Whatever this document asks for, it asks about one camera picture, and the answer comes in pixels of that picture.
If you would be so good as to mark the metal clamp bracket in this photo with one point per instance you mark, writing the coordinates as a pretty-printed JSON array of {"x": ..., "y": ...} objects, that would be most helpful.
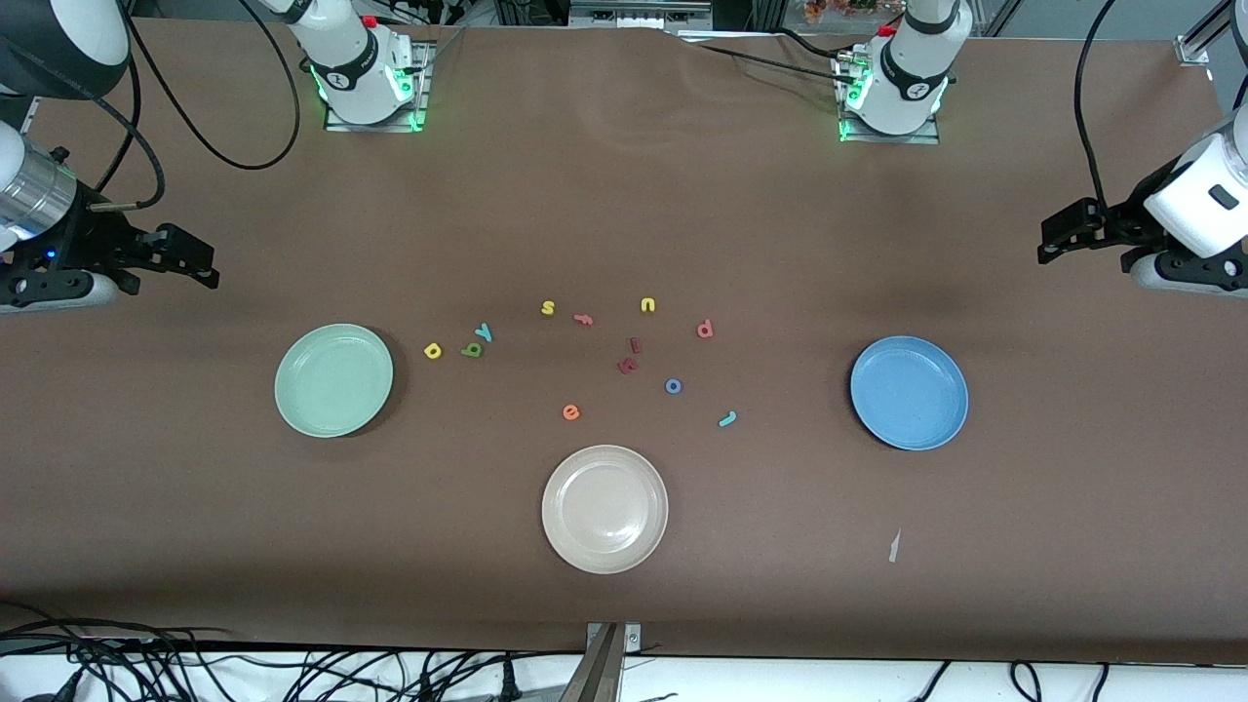
[{"x": 600, "y": 673}]

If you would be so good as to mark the aluminium profile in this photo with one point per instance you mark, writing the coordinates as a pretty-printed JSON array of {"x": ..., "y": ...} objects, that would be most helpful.
[{"x": 1194, "y": 47}]

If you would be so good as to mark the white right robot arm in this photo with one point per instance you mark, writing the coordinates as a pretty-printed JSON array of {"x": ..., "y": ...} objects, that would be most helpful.
[{"x": 356, "y": 73}]

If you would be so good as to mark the metal frame equipment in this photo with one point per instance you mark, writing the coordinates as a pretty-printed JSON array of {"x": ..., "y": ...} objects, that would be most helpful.
[{"x": 639, "y": 15}]

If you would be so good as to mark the white paper scrap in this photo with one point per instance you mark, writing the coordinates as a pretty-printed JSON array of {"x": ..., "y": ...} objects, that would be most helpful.
[{"x": 894, "y": 546}]

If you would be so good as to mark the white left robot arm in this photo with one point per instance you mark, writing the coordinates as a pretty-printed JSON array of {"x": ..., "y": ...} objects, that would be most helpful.
[{"x": 912, "y": 78}]

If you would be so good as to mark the green plate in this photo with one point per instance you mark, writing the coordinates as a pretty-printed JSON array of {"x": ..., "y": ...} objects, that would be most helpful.
[{"x": 331, "y": 385}]

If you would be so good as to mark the beige plate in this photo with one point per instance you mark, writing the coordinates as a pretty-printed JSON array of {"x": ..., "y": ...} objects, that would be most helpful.
[{"x": 604, "y": 512}]

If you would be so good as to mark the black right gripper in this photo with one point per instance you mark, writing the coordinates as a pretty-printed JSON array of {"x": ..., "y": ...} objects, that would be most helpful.
[{"x": 86, "y": 240}]

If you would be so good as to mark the orange flowers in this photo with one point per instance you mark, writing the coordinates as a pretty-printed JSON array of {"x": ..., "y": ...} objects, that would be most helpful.
[{"x": 838, "y": 8}]

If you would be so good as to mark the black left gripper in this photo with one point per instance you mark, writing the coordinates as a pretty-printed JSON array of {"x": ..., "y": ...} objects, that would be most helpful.
[{"x": 1124, "y": 220}]

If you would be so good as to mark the brown paper table cover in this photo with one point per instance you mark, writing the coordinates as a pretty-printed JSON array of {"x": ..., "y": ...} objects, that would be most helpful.
[{"x": 624, "y": 195}]

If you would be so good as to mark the blue plate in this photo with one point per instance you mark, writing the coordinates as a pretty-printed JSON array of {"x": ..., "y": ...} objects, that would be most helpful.
[{"x": 907, "y": 395}]

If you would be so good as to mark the green foam letter g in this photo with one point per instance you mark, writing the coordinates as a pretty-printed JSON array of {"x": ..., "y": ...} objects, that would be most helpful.
[{"x": 474, "y": 352}]

